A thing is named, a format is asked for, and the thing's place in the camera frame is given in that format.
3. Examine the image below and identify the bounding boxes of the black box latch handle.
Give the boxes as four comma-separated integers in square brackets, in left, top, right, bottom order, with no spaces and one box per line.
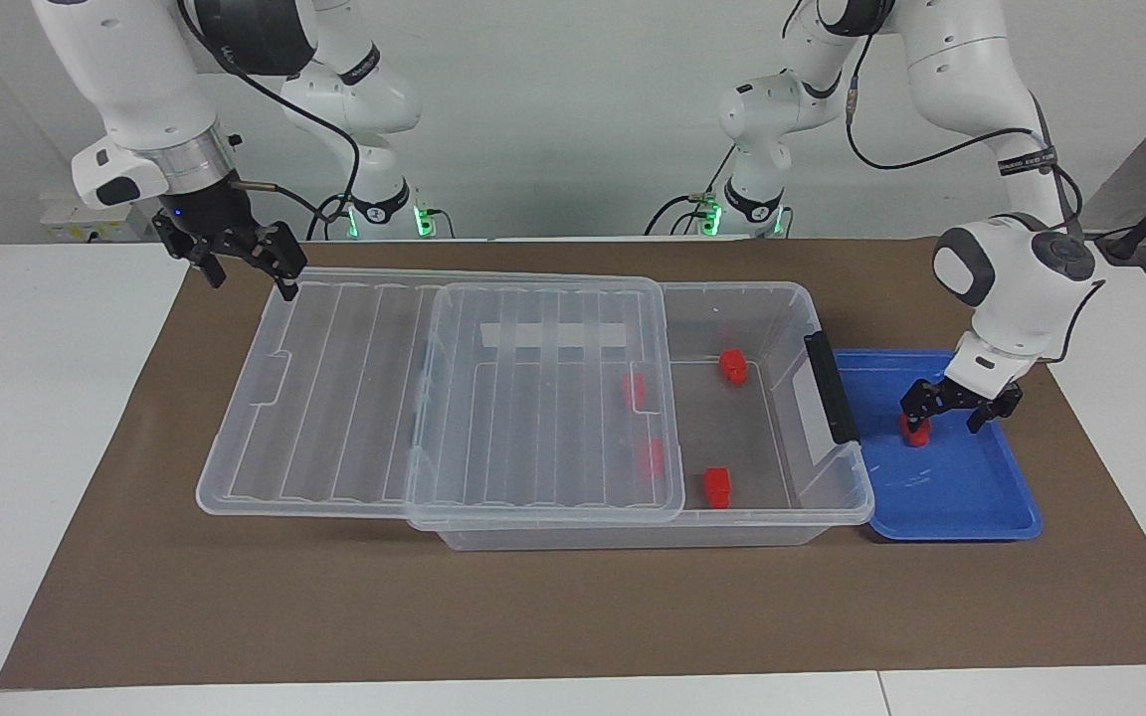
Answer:
[803,330,861,447]

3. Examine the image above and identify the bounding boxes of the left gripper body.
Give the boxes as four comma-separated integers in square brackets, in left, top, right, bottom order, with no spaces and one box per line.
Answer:
[939,377,1001,410]

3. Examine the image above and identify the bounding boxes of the clear plastic box lid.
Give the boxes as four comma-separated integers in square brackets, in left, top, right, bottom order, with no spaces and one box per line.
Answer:
[196,268,686,526]

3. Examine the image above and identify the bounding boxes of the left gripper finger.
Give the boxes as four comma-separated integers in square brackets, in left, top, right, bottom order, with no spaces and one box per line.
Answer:
[966,387,1025,436]
[898,378,955,438]

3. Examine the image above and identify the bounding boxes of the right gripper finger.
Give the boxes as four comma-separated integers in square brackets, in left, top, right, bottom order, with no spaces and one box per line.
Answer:
[224,220,309,302]
[152,210,229,290]

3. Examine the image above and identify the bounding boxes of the blue plastic tray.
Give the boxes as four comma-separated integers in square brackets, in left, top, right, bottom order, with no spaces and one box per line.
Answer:
[831,347,1045,544]

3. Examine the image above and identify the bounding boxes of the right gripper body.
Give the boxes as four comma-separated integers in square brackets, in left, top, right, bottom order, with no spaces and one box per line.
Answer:
[156,173,267,253]

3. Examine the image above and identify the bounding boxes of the clear plastic storage box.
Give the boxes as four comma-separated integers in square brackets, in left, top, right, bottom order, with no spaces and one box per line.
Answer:
[430,280,876,551]

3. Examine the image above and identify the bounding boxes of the black cable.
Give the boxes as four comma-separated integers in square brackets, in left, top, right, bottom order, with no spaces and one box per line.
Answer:
[173,0,366,243]
[843,40,1107,365]
[644,142,737,238]

